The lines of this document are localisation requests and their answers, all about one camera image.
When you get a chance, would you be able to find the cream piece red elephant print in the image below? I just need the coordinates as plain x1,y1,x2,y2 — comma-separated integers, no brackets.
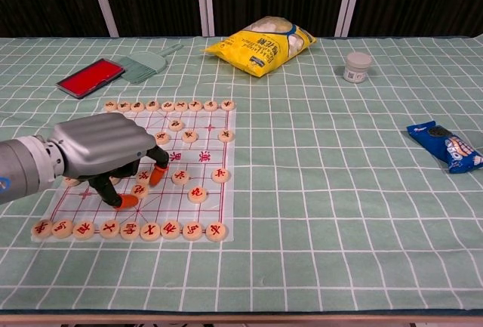
160,220,183,240
72,220,96,240

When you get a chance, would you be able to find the cream piece red horse print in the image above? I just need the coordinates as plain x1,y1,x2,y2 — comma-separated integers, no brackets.
182,221,205,242
51,219,75,239

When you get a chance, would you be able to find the red ink pad black case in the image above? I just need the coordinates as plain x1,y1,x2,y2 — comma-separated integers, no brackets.
55,58,125,100

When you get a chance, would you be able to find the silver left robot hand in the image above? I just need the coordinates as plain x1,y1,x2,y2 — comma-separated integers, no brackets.
48,112,171,211

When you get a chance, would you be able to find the cream piece red chariot print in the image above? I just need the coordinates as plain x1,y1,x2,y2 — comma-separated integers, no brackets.
205,221,229,243
30,218,54,239

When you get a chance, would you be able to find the blue Oreo cookie packet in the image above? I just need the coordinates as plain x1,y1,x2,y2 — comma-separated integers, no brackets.
406,120,483,175

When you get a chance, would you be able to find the cream piece red advisor print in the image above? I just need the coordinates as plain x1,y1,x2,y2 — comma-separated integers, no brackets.
139,222,162,242
99,219,122,239

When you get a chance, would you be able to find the cream piece red general print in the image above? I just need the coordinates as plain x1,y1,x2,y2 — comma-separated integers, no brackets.
119,221,143,242

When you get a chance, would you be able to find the yellow marshmallow bag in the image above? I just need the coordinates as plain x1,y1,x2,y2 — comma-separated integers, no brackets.
199,15,318,79

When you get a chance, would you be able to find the green checked tablecloth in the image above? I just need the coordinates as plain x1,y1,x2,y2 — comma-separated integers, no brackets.
0,34,483,315

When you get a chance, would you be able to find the small white jar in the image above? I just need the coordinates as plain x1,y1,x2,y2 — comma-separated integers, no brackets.
343,51,373,85

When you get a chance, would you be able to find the clear plastic chess board sheet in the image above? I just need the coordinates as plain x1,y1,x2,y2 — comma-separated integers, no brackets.
30,102,238,245

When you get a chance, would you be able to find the green small brush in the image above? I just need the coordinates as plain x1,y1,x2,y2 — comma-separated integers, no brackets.
119,42,185,85

